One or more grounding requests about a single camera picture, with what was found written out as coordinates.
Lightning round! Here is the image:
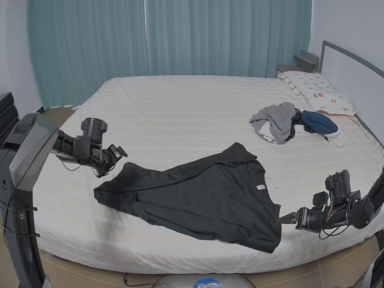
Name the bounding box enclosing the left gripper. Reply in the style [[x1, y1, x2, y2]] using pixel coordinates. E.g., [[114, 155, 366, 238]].
[[91, 144, 128, 178]]

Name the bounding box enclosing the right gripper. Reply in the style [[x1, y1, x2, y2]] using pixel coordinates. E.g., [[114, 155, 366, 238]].
[[275, 207, 328, 232]]

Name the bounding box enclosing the black T-shirt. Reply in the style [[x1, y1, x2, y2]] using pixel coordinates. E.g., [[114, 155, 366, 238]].
[[94, 142, 282, 254]]

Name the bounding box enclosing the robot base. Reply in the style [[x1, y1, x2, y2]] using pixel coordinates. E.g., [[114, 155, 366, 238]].
[[150, 275, 255, 288]]

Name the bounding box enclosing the bed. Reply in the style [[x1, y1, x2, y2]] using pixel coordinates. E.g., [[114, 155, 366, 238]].
[[30, 40, 384, 274]]

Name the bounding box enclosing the pile of clothes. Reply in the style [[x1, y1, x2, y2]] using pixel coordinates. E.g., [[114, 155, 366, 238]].
[[250, 102, 347, 148]]

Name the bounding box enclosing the black chest of drawers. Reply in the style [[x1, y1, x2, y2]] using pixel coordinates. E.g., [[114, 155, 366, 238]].
[[0, 92, 20, 137]]

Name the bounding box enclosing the blue-green curtain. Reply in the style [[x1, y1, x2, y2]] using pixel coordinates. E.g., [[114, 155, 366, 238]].
[[27, 0, 149, 109], [145, 0, 312, 79]]

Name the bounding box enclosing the white printed pillow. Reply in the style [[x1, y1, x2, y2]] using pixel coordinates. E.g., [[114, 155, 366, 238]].
[[277, 70, 357, 117]]

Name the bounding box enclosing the grey bedside table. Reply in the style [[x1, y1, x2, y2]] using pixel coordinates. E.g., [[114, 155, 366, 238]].
[[277, 49, 319, 74]]

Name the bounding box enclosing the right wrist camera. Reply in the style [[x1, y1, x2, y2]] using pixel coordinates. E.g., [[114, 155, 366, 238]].
[[312, 192, 328, 208]]

